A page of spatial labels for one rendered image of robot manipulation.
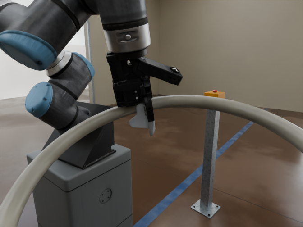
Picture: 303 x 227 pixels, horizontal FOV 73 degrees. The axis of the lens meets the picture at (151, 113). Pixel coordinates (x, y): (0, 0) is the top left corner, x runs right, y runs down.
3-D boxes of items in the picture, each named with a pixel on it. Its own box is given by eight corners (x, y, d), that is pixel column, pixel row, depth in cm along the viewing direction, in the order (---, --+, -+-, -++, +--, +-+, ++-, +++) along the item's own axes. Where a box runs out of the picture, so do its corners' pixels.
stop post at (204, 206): (220, 207, 191) (232, 91, 164) (209, 219, 178) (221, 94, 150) (201, 197, 205) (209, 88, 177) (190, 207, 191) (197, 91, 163)
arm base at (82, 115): (56, 137, 110) (41, 129, 102) (74, 107, 117) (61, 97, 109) (80, 144, 100) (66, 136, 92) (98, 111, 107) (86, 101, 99)
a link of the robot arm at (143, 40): (145, 19, 45) (151, 25, 37) (148, 42, 48) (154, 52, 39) (104, 25, 45) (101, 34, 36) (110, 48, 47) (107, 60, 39)
